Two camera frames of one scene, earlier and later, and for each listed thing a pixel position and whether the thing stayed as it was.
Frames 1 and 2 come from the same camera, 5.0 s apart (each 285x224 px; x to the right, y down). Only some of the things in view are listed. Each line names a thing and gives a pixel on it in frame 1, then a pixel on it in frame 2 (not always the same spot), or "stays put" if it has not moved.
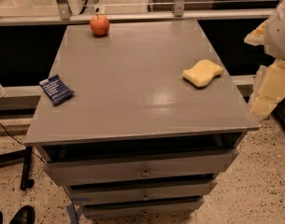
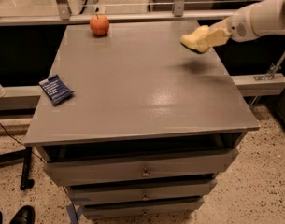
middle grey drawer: x=103 y=194 stays put
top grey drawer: x=185 y=168 stays put
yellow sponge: x=203 y=73 -> x=196 y=39
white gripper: x=279 y=35 -> x=238 y=29
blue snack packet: x=57 y=91 stays put
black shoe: x=26 y=215 stays put
